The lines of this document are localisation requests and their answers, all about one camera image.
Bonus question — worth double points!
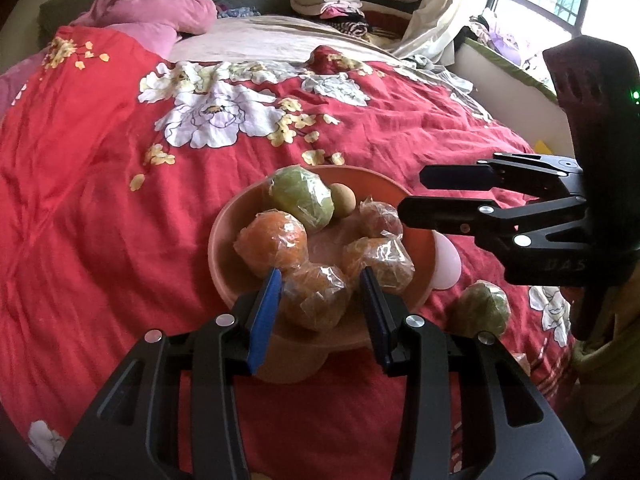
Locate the small green fruit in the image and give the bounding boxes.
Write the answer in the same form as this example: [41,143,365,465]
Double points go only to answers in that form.
[450,281,511,338]

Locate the cream curtain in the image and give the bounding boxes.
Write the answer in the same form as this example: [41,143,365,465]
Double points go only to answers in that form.
[390,0,506,68]

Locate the white window ledge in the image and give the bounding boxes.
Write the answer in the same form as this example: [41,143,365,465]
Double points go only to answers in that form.
[452,37,576,153]

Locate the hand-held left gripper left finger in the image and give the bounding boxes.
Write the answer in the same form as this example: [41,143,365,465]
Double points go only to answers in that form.
[55,267,283,480]

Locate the red floral quilt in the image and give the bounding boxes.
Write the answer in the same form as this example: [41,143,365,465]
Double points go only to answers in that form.
[0,25,581,480]

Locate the small orange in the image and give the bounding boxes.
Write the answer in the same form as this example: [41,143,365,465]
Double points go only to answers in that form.
[357,200,403,241]

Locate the crumpled white patterned cloth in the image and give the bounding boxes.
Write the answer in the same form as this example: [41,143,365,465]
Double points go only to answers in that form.
[400,52,473,93]

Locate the blue patterned cloth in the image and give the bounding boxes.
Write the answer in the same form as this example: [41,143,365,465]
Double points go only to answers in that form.
[215,5,266,20]

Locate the large green fruit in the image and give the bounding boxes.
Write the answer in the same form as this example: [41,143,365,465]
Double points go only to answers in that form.
[269,167,335,233]

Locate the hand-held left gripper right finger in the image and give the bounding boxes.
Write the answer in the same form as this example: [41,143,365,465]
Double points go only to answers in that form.
[359,266,586,480]

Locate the pink blanket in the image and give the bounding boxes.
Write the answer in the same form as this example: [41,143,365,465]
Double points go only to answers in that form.
[0,0,218,111]

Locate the off-white bed sheet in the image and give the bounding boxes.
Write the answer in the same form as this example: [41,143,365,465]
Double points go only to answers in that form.
[167,12,481,106]

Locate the clothes on window ledge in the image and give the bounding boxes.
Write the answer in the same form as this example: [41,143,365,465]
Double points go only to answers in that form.
[467,12,531,63]

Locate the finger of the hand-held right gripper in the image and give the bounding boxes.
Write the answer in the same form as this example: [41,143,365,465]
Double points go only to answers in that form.
[419,152,583,196]
[398,195,588,256]

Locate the small brown round fruit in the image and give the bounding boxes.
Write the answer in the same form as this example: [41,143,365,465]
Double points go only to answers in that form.
[330,183,357,219]

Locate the large orange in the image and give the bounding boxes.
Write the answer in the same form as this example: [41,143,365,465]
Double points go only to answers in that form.
[235,211,308,278]

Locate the pink plastic bowl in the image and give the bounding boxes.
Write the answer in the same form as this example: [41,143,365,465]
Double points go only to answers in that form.
[207,165,461,383]

